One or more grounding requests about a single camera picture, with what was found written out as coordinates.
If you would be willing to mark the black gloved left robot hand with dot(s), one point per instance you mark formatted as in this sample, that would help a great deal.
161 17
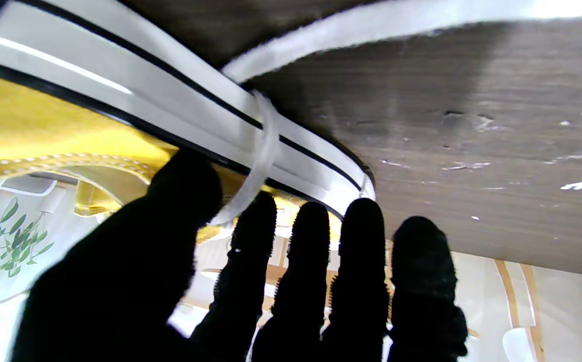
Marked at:
135 281

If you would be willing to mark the yellow canvas sneaker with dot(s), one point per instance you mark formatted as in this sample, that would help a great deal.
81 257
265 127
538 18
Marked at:
44 120

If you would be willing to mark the printed room scene backdrop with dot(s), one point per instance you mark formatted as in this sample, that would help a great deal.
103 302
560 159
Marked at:
497 301

